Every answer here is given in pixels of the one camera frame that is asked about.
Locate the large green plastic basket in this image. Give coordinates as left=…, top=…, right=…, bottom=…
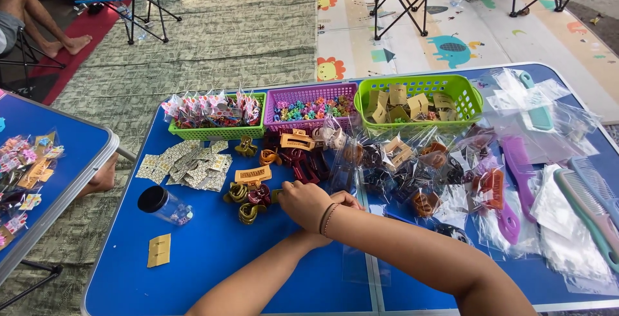
left=353, top=74, right=484, bottom=131

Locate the person's left hand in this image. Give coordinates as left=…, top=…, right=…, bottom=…
left=330, top=190, right=367, bottom=212

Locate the teal comb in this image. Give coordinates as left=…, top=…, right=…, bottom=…
left=519, top=70, right=555, bottom=132

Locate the purple comb in bag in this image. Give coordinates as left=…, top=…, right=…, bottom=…
left=495, top=199, right=522, bottom=245

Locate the red carpet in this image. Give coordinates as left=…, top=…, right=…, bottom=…
left=28, top=1, right=127, bottom=107

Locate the heap of tiny colourful clips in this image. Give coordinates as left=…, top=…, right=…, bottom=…
left=272, top=94, right=356, bottom=123

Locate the green woven floor mat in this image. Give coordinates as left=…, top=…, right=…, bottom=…
left=0, top=0, right=317, bottom=316

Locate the thin brown wrist bracelet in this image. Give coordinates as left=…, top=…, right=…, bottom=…
left=319, top=203, right=341, bottom=238

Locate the heap of bagged claw clips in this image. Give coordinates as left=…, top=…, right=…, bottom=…
left=327, top=119, right=511, bottom=220

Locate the green and pink comb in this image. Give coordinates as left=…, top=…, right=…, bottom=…
left=553, top=168, right=619, bottom=274

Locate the clear plastic bag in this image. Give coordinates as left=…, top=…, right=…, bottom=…
left=342, top=242, right=393, bottom=288

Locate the pile of loose claw clips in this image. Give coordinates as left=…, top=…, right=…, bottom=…
left=223, top=126, right=347, bottom=226

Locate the tan folded card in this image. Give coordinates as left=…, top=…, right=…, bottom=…
left=146, top=233, right=172, bottom=269

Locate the person's right hand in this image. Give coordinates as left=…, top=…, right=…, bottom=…
left=277, top=180, right=335, bottom=233

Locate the light blue comb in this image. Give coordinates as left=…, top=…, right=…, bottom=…
left=568, top=157, right=619, bottom=230

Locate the blue side table with packets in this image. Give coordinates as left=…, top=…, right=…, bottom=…
left=0, top=89, right=121, bottom=283

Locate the black folding chair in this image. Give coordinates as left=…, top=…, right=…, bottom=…
left=0, top=25, right=67, bottom=95

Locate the small green plastic basket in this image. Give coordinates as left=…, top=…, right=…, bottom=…
left=168, top=92, right=268, bottom=142

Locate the purple plastic basket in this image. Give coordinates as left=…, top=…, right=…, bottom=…
left=263, top=82, right=360, bottom=133

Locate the colourful animal play mat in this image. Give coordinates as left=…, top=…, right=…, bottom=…
left=316, top=0, right=619, bottom=124

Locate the bunch of packed clip bags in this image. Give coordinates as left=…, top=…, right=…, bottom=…
left=162, top=89, right=262, bottom=129

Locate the pile of patterned paper cards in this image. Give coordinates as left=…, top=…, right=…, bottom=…
left=135, top=140, right=233, bottom=193

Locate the stack of clear plastic bags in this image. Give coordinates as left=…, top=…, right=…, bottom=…
left=529, top=163, right=619, bottom=295

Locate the clear jar with black lid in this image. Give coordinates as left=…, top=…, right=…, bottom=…
left=137, top=185, right=194, bottom=227

